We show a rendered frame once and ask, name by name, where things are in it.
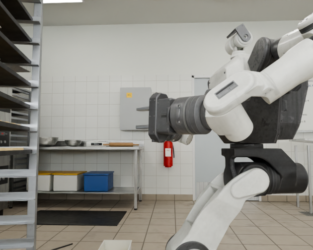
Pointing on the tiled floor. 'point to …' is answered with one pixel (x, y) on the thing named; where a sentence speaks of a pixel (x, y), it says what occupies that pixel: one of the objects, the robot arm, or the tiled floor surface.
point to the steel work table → (95, 149)
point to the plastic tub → (116, 245)
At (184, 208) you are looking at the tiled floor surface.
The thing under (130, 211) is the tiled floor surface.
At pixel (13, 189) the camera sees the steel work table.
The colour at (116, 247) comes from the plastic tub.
